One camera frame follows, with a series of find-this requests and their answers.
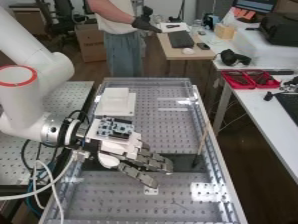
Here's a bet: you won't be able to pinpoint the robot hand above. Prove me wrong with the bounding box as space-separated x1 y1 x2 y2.
83 115 175 190

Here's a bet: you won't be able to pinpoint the small white box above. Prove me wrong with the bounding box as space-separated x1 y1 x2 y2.
95 87 139 117

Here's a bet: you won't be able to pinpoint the black plate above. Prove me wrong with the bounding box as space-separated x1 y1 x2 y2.
152 153 211 173

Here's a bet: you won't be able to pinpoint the thin stick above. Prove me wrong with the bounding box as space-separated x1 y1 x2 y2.
194 114 215 168

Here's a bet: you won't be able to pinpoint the clear box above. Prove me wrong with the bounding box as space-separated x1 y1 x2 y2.
41 77 249 224

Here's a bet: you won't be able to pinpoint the wooden desk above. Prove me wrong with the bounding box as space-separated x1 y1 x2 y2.
155 23 219 88

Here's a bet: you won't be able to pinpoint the person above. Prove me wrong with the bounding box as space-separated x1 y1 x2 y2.
86 0 164 78

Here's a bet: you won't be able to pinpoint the large cardboard box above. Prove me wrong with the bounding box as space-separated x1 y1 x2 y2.
74 23 108 64

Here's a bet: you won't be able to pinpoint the red tray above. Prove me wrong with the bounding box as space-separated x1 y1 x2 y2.
247 69 283 90
221 70 259 90

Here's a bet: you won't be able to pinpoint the white desk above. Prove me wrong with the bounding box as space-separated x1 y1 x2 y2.
198 19 298 186

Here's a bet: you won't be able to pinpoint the black keyboard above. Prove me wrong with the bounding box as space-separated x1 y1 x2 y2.
167 30 196 49

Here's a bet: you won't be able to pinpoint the black phone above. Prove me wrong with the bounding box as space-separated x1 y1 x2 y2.
196 42 212 51

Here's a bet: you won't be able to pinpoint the black headphones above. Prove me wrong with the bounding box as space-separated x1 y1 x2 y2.
220 48 253 67

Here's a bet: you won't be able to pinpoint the black office chair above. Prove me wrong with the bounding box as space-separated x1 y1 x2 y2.
37 0 78 35

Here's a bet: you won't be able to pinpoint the small cardboard box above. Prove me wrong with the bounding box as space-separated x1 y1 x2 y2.
213 23 237 41

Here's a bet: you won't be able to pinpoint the black bag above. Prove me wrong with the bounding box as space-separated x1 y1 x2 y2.
259 12 298 47

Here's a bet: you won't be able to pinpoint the computer screen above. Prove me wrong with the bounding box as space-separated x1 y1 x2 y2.
233 0 280 14

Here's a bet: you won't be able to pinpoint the white flat bracket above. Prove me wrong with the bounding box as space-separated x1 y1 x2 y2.
143 185 160 196

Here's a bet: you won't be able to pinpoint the white cable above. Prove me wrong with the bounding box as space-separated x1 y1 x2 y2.
0 156 78 224

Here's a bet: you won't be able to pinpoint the black cable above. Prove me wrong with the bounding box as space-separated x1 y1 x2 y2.
21 139 46 172

